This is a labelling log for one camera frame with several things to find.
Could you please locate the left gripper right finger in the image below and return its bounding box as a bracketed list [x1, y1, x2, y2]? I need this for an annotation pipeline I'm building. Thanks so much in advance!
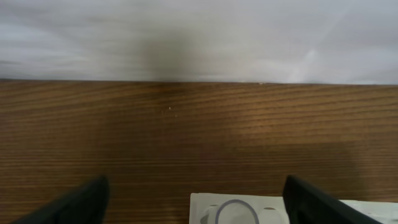
[282, 174, 384, 224]

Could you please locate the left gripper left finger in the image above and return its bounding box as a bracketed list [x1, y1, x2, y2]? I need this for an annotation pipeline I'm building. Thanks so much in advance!
[9, 175, 111, 224]

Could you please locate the white test tube rack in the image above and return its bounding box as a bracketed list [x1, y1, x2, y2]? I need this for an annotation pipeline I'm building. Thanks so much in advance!
[188, 192, 398, 224]

